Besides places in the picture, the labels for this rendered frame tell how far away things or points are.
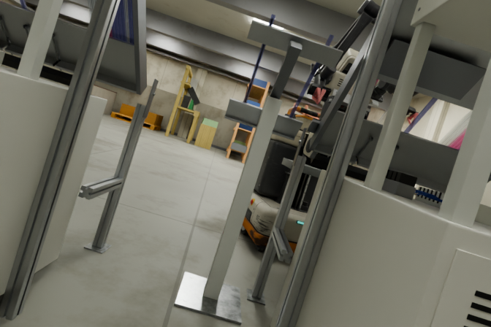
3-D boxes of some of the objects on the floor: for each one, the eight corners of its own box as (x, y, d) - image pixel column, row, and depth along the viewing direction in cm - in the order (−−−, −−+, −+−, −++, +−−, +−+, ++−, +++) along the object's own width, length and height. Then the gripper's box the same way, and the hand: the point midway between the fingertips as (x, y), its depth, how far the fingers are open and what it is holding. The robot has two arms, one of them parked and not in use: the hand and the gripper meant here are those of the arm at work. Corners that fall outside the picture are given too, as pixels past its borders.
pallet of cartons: (160, 131, 1015) (164, 116, 1014) (154, 131, 923) (158, 114, 923) (120, 117, 1003) (124, 104, 1002) (109, 116, 912) (115, 101, 911)
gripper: (326, 93, 157) (325, 112, 147) (307, 86, 157) (305, 105, 146) (332, 82, 152) (331, 101, 142) (312, 75, 152) (310, 94, 141)
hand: (318, 102), depth 145 cm, fingers closed
